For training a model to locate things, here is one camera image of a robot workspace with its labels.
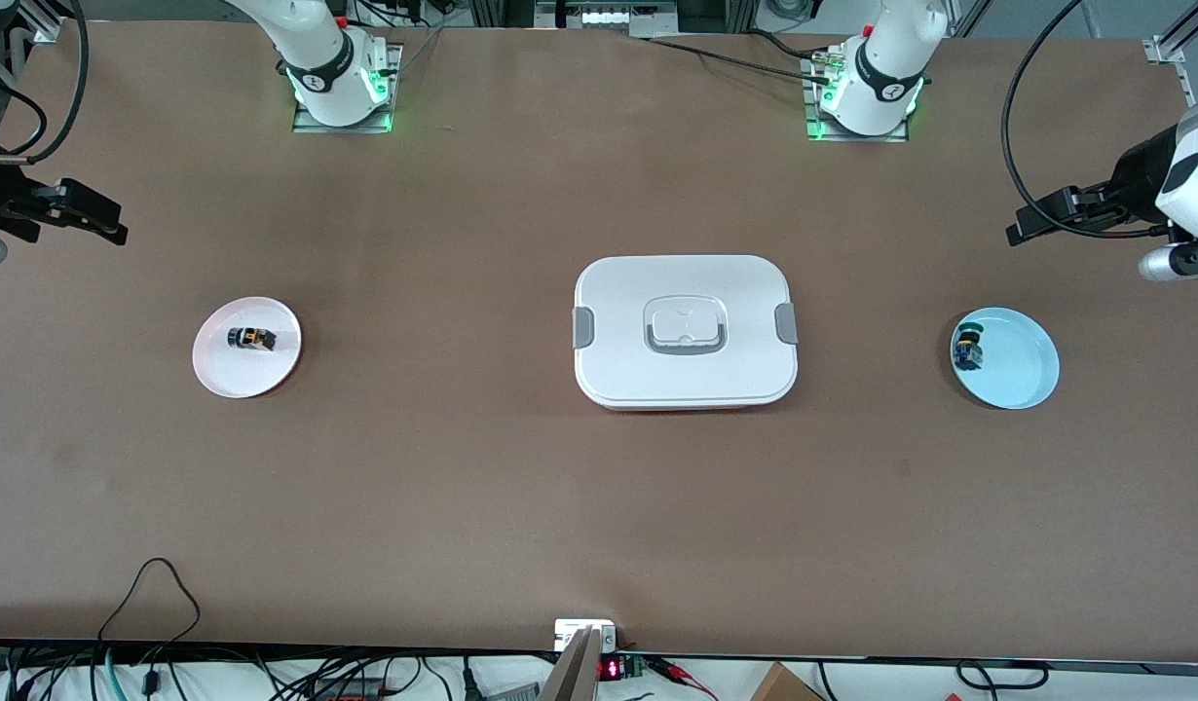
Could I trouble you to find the white lidded box grey clips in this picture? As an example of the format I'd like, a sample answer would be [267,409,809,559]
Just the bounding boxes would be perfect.
[572,254,800,412]

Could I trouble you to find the brown cardboard box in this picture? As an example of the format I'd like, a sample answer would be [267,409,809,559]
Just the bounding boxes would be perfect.
[750,662,826,701]

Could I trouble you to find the light blue round plate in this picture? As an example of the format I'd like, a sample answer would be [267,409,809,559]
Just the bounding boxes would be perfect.
[950,307,1061,411]

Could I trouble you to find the pink round plate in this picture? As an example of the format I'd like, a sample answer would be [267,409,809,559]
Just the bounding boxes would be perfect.
[191,296,303,400]

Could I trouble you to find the white power strip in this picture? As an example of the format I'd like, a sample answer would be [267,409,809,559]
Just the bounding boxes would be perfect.
[534,0,680,32]

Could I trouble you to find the black device red markings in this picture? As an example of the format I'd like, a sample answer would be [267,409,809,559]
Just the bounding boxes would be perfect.
[312,675,391,701]

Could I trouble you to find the red and black clip leads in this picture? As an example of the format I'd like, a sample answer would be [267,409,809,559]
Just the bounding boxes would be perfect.
[648,655,722,700]

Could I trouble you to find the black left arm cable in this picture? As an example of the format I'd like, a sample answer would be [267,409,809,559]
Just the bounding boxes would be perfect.
[1000,0,1170,240]

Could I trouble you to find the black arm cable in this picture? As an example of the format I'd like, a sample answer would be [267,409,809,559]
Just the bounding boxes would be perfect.
[1000,0,1170,240]
[0,0,89,165]

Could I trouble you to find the aluminium frame profile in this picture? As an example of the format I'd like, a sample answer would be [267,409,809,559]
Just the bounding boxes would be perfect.
[1142,0,1198,108]
[29,0,74,45]

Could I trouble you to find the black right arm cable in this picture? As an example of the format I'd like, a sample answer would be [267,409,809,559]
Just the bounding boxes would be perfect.
[0,0,89,165]

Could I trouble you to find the green and black switch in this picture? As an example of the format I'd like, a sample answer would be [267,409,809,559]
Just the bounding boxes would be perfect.
[953,319,987,373]

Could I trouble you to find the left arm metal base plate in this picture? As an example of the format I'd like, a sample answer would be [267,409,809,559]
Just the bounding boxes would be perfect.
[802,54,912,144]

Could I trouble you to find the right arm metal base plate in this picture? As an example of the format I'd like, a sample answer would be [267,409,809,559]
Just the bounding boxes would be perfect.
[290,41,405,135]

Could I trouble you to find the black cable lying on table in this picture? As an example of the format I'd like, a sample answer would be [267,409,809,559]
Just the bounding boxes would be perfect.
[643,35,836,87]

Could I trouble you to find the thin black looped cable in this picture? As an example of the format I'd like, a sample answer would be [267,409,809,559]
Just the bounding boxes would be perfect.
[97,557,203,651]

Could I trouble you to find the black coiled cable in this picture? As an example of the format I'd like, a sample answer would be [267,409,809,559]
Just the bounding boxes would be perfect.
[955,660,1050,690]

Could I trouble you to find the small white mounting bracket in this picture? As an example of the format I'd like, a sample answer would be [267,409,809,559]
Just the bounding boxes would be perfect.
[554,619,618,651]

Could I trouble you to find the aluminium camera mount bar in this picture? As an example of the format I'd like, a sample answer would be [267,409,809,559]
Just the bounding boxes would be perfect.
[536,628,602,701]

